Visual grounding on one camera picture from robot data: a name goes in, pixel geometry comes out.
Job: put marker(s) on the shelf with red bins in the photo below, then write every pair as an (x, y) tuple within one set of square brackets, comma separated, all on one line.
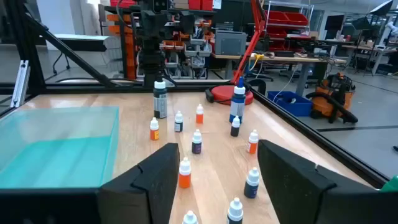
[(286, 18)]

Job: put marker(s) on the orange shop vacuum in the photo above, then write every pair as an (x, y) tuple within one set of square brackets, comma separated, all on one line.
[(326, 102)]

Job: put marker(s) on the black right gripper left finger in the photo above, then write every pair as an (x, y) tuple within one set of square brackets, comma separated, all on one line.
[(146, 193)]

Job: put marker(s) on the blue plastic floor bin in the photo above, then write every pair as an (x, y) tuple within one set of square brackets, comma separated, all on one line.
[(292, 109)]

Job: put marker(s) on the large black food coloring bottle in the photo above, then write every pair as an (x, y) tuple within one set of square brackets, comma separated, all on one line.
[(160, 102)]

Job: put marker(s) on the white table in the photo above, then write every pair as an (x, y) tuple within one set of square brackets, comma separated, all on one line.
[(81, 39)]

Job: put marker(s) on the small orange food coloring bottle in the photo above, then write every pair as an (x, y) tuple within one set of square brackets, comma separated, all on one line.
[(154, 132), (252, 146), (199, 117), (184, 179)]

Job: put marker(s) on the small black food coloring bottle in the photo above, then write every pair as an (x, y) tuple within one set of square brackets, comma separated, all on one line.
[(235, 129), (178, 124), (235, 211)]

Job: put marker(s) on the small purple food coloring bottle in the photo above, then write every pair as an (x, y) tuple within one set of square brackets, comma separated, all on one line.
[(196, 146)]

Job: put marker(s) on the black monitor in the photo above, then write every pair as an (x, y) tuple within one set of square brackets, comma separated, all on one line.
[(334, 26)]

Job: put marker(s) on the black aluminium rig frame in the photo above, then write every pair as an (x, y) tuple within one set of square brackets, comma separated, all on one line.
[(77, 60)]

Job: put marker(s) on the wooden top desk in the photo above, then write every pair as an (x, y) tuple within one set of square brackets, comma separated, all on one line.
[(280, 59)]

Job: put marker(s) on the translucent teal plastic bin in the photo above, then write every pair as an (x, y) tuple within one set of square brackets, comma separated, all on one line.
[(56, 149)]

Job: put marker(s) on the grey equipment box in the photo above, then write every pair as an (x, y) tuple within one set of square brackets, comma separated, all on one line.
[(230, 43)]

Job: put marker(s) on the large blue food coloring bottle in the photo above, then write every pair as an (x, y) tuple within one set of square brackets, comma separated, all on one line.
[(237, 105)]

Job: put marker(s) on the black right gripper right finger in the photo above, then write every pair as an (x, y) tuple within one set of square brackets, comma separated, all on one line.
[(304, 199)]

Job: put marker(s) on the parts rack with small bins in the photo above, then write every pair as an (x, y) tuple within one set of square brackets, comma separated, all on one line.
[(129, 46)]

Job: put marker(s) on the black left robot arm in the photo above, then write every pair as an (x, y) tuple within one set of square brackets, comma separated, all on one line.
[(152, 62)]

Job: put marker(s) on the silver aluminium bracket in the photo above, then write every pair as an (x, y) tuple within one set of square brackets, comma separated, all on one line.
[(20, 84)]

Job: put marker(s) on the small blue food coloring bottle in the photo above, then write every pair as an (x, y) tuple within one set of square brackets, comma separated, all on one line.
[(251, 188)]

